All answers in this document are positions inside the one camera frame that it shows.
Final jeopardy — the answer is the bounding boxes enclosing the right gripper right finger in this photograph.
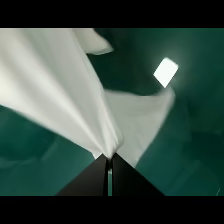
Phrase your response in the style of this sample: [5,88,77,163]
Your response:
[111,152,166,197]

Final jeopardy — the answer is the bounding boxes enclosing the white shirt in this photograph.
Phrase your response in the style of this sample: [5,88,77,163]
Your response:
[0,27,177,169]

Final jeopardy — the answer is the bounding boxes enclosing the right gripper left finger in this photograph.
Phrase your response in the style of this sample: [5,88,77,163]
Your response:
[55,153,109,197]

